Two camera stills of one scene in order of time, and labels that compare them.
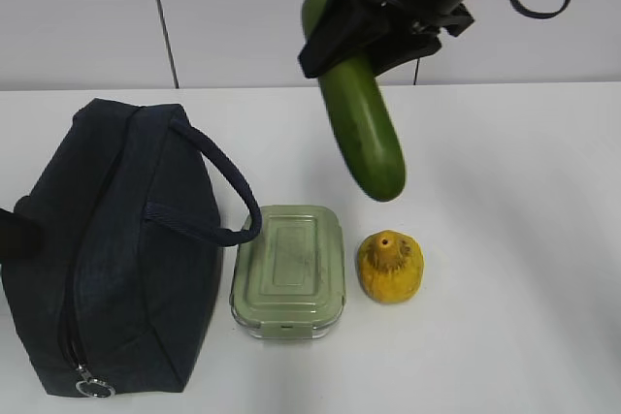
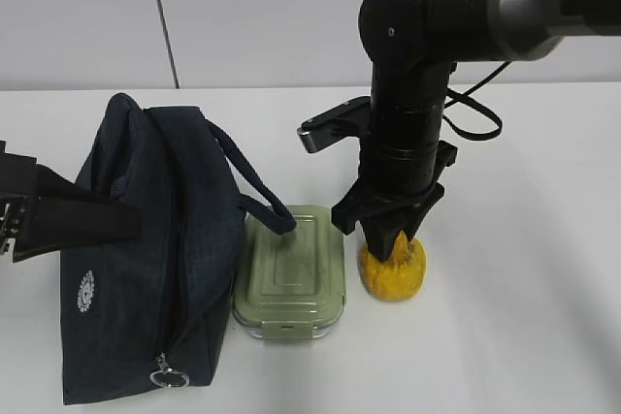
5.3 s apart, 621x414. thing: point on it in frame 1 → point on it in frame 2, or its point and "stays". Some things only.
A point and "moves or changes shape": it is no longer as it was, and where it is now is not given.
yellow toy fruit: [390, 266] stays
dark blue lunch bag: [121, 293] moves or changes shape
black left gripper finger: [21, 231] → [43, 211]
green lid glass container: [288, 282] stays
